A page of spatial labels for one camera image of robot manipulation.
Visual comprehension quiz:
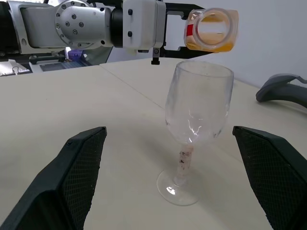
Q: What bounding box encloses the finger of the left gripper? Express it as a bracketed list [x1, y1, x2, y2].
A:
[165, 46, 218, 59]
[165, 2, 207, 20]

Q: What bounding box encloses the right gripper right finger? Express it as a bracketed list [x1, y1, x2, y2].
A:
[232, 126, 307, 230]

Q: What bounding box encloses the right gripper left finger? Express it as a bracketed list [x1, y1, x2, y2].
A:
[0, 126, 107, 230]

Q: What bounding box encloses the clear bottle with orange drink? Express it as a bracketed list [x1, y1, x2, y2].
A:
[184, 7, 240, 53]

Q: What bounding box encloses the clear wine glass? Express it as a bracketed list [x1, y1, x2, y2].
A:
[156, 60, 235, 207]

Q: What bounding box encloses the white paper stack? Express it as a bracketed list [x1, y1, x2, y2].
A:
[0, 59, 33, 77]

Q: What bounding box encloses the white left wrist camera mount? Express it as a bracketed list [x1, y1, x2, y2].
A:
[122, 0, 166, 53]

